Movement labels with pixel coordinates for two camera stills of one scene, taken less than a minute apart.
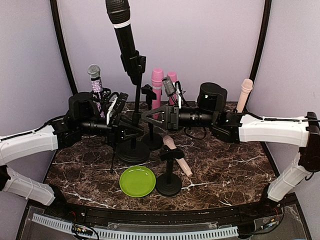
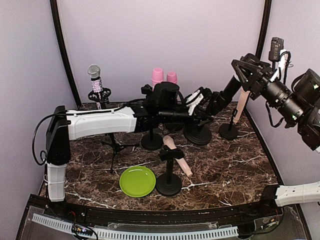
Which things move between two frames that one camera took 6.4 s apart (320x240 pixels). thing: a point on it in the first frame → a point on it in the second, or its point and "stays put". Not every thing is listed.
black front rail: [166, 215] stays put
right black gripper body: [173, 125] → [263, 75]
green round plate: [137, 181] stays put
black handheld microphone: [118, 12] → [220, 101]
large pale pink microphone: [169, 142] stays put
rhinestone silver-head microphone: [94, 71] stays put
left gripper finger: [133, 136] → [205, 121]
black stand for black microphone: [133, 65] → [198, 135]
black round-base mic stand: [169, 184] stays put
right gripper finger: [150, 119] → [247, 74]
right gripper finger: [144, 116] → [249, 61]
